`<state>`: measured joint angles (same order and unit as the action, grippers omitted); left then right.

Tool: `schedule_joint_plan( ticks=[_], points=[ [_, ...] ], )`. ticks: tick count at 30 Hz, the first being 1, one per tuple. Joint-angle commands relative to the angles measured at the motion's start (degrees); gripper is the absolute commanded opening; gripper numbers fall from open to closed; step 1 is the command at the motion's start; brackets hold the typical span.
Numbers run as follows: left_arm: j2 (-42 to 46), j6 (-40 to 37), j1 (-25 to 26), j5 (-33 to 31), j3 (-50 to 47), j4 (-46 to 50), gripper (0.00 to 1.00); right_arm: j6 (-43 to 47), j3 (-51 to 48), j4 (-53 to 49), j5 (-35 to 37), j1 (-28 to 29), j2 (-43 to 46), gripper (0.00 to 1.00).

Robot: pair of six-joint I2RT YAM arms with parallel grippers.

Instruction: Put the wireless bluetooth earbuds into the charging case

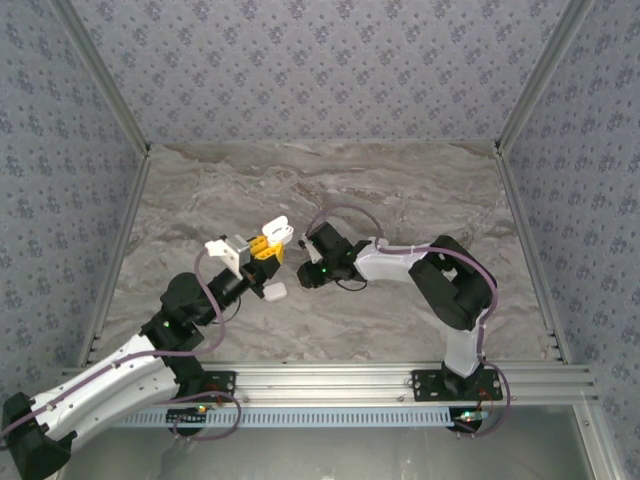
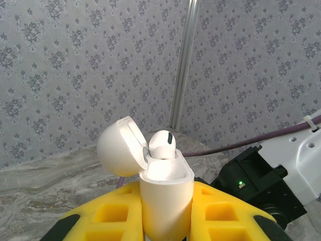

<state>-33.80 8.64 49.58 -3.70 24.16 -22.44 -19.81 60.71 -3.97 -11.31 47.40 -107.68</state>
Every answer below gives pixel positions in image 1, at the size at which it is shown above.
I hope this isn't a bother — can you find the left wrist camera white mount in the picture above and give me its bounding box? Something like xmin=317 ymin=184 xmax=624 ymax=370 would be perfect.
xmin=204 ymin=233 xmax=255 ymax=279

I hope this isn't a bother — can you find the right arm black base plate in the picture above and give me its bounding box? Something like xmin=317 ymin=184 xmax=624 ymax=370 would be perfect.
xmin=410 ymin=369 xmax=504 ymax=404

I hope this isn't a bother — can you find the small circuit board with LED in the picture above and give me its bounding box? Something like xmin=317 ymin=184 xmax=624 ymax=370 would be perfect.
xmin=452 ymin=407 xmax=490 ymax=432
xmin=166 ymin=405 xmax=211 ymax=427

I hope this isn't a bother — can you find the slotted grey cable duct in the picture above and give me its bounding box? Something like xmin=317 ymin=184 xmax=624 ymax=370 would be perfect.
xmin=112 ymin=405 xmax=454 ymax=430

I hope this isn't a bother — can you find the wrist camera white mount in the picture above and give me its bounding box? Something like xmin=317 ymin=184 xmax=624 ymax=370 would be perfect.
xmin=204 ymin=233 xmax=255 ymax=279
xmin=298 ymin=238 xmax=322 ymax=265

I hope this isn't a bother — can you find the aluminium frame post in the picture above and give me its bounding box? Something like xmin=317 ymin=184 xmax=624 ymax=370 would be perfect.
xmin=493 ymin=0 xmax=599 ymax=151
xmin=51 ymin=0 xmax=152 ymax=154

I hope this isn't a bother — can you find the aluminium mounting rail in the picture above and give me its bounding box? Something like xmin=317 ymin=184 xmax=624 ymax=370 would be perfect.
xmin=53 ymin=363 xmax=600 ymax=405

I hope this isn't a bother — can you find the aluminium side rail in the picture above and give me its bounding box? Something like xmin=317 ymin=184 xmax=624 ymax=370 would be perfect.
xmin=494 ymin=144 xmax=572 ymax=365
xmin=74 ymin=147 xmax=154 ymax=369

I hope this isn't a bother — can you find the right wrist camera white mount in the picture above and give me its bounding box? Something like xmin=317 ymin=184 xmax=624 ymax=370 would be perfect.
xmin=298 ymin=238 xmax=322 ymax=265

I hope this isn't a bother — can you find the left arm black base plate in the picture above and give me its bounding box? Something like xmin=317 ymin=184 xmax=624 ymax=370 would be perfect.
xmin=197 ymin=370 xmax=238 ymax=404

